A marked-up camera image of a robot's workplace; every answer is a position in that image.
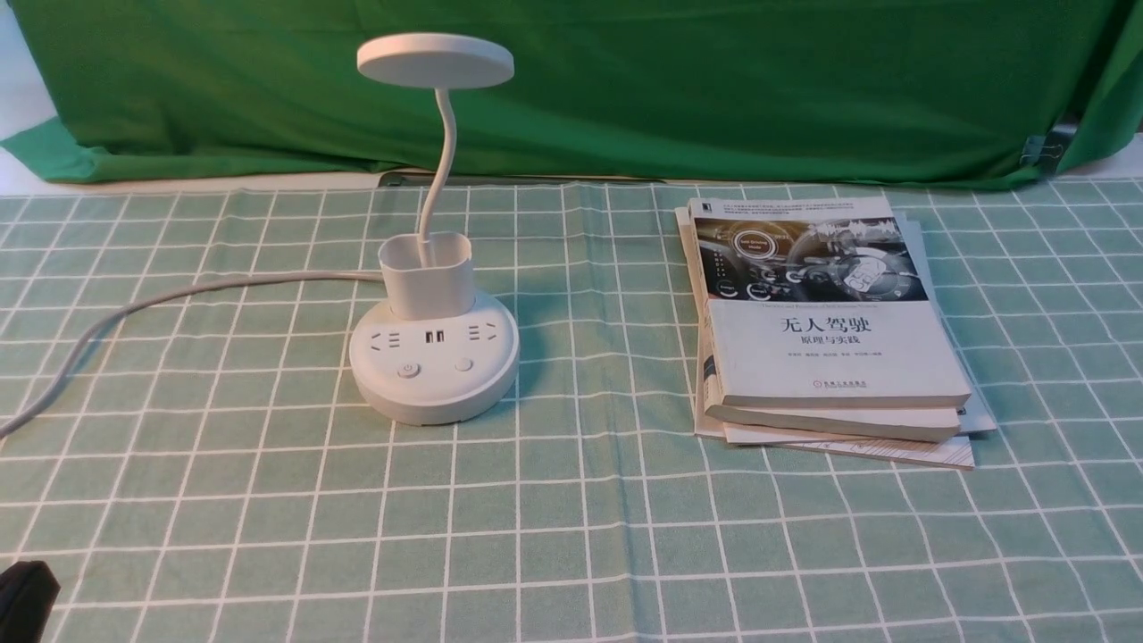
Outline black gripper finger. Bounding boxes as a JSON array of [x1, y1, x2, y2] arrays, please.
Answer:
[[1, 561, 61, 643]]

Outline white desk lamp with sockets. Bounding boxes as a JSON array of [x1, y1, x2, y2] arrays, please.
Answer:
[[347, 32, 520, 426]]

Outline green checked tablecloth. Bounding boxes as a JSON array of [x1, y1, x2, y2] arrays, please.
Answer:
[[3, 178, 1142, 642]]

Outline green backdrop cloth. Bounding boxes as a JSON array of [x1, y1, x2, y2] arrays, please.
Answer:
[[3, 1, 1140, 188]]

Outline top book with car cover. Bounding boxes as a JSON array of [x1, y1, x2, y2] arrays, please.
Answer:
[[688, 196, 972, 410]]

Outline metal binder clip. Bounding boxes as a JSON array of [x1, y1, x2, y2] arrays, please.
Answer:
[[1018, 121, 1079, 178]]

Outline white lamp power cable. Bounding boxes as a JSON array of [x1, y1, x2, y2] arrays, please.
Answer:
[[0, 271, 385, 439]]

